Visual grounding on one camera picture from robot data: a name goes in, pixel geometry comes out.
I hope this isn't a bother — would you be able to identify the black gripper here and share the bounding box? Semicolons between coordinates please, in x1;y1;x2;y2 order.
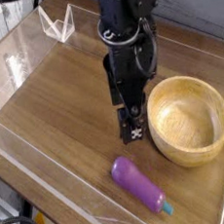
97;16;158;145

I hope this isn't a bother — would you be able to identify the clear acrylic corner bracket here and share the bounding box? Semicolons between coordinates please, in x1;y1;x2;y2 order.
38;5;75;43

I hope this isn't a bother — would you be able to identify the brown wooden bowl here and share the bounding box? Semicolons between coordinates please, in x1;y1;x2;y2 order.
147;76;224;168

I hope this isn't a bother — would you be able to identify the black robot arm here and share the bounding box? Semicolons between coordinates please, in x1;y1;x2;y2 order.
97;0;158;144

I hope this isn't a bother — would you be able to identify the purple toy eggplant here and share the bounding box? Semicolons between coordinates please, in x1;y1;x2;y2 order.
111;156;173;215

